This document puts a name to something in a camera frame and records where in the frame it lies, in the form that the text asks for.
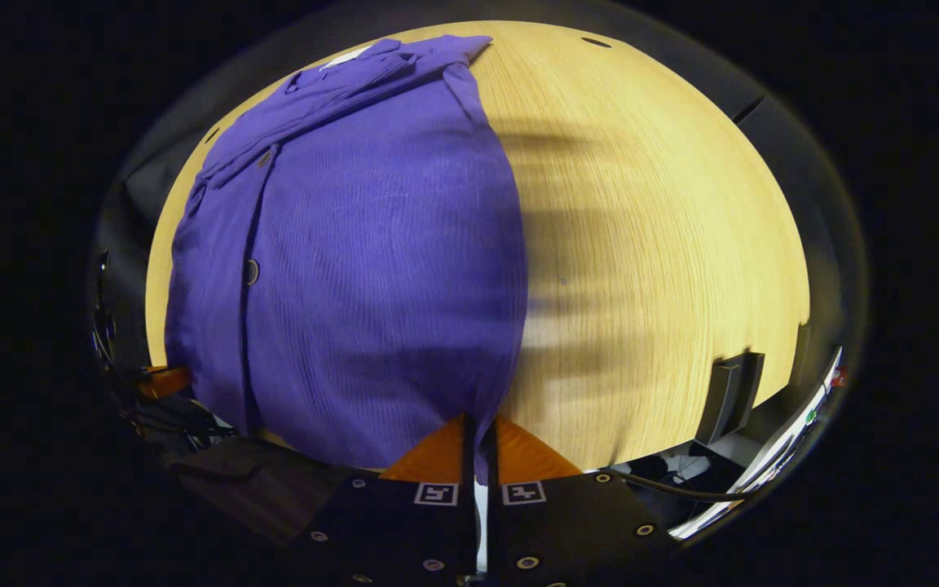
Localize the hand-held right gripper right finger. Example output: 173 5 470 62
486 416 678 587

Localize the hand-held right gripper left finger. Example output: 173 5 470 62
282 413 478 587

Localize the purple shirt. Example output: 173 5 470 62
164 34 529 486

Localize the black table clamp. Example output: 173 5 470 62
696 351 766 447

